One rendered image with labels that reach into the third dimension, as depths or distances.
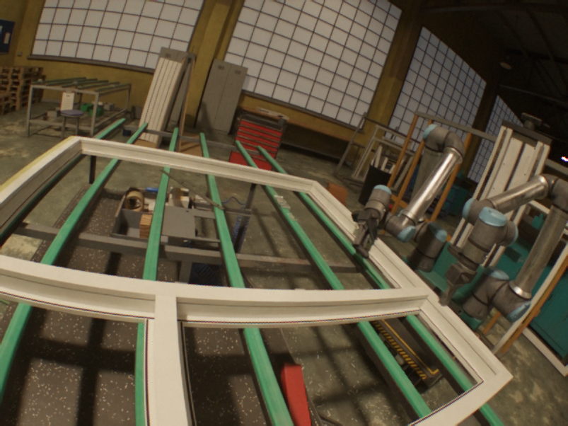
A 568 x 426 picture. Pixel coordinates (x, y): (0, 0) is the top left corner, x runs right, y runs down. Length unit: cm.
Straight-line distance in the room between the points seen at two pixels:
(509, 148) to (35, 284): 213
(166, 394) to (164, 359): 7
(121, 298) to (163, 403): 25
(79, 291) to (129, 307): 11
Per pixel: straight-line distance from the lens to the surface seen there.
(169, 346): 51
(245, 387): 90
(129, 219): 143
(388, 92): 1006
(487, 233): 91
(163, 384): 47
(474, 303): 167
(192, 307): 62
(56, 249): 84
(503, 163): 189
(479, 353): 96
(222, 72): 774
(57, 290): 65
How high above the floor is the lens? 134
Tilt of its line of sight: 22 degrees down
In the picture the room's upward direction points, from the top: 19 degrees clockwise
